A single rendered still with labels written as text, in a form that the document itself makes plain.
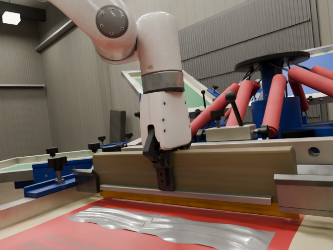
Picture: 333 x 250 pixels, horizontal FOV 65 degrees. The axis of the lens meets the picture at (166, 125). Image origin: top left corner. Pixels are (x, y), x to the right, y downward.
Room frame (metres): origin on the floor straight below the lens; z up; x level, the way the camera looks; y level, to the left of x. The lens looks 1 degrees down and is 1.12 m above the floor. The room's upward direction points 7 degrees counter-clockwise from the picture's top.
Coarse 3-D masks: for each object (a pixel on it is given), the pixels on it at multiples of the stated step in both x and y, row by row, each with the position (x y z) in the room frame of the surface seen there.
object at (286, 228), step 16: (176, 208) 0.47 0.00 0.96; (192, 208) 0.46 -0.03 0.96; (240, 224) 0.38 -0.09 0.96; (256, 224) 0.37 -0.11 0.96; (272, 224) 0.36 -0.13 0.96; (288, 224) 0.36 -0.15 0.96; (128, 240) 0.37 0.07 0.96; (144, 240) 0.36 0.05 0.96; (160, 240) 0.36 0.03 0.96; (272, 240) 0.32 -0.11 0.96; (288, 240) 0.32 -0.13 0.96
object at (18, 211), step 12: (60, 192) 0.57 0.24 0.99; (72, 192) 0.59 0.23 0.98; (84, 192) 0.62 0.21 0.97; (12, 204) 0.50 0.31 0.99; (24, 204) 0.50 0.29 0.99; (36, 204) 0.52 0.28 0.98; (48, 204) 0.54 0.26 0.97; (60, 204) 0.57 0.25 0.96; (0, 216) 0.47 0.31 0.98; (12, 216) 0.49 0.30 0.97; (24, 216) 0.50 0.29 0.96; (36, 216) 0.52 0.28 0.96; (0, 228) 0.47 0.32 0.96
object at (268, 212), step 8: (136, 200) 0.53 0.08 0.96; (144, 200) 0.52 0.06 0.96; (152, 200) 0.50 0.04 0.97; (160, 200) 0.49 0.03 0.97; (168, 200) 0.48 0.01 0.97; (176, 200) 0.47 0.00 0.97; (208, 208) 0.44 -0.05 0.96; (216, 208) 0.43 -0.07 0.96; (224, 208) 0.42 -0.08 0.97; (232, 208) 0.41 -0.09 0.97; (240, 208) 0.40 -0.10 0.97; (248, 208) 0.40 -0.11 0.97; (256, 208) 0.39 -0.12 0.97; (280, 216) 0.37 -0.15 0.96; (288, 216) 0.36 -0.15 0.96; (296, 216) 0.36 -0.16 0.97
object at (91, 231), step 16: (80, 208) 0.54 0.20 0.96; (128, 208) 0.50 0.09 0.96; (144, 208) 0.49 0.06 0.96; (160, 208) 0.48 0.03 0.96; (48, 224) 0.47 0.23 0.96; (64, 224) 0.46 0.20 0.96; (80, 224) 0.45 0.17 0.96; (96, 224) 0.44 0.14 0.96; (0, 240) 0.42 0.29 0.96; (16, 240) 0.41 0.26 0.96; (96, 240) 0.38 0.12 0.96; (112, 240) 0.37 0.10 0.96
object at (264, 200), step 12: (132, 192) 0.50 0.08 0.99; (144, 192) 0.48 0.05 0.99; (156, 192) 0.47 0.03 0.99; (168, 192) 0.45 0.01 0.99; (180, 192) 0.44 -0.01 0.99; (192, 192) 0.42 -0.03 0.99; (204, 192) 0.42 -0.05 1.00; (216, 192) 0.41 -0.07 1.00; (228, 192) 0.40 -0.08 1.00; (264, 204) 0.36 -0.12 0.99
